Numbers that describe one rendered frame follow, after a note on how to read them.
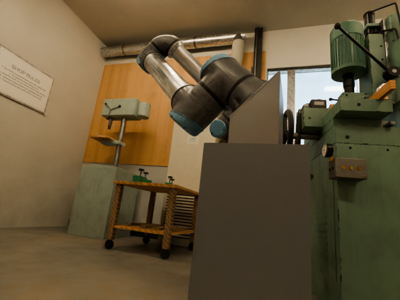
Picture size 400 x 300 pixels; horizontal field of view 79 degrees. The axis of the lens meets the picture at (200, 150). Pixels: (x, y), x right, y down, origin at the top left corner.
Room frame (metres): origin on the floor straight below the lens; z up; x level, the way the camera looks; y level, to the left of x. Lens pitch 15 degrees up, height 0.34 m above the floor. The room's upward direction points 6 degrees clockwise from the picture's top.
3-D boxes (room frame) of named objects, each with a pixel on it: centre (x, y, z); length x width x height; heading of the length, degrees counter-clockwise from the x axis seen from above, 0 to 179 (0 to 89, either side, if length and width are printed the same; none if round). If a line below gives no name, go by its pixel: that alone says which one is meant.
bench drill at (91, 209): (2.79, 0.94, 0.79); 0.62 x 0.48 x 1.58; 73
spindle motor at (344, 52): (1.23, -0.81, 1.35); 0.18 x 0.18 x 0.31
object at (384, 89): (1.16, -0.79, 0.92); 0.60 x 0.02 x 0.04; 171
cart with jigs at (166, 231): (2.22, 0.30, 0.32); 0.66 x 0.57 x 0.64; 160
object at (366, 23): (1.21, -0.94, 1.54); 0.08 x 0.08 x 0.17; 81
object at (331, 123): (1.24, -0.75, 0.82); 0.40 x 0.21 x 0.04; 171
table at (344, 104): (1.26, -0.70, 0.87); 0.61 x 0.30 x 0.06; 171
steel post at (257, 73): (2.62, -0.58, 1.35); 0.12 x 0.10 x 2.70; 72
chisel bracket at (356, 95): (1.23, -0.82, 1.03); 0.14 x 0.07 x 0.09; 81
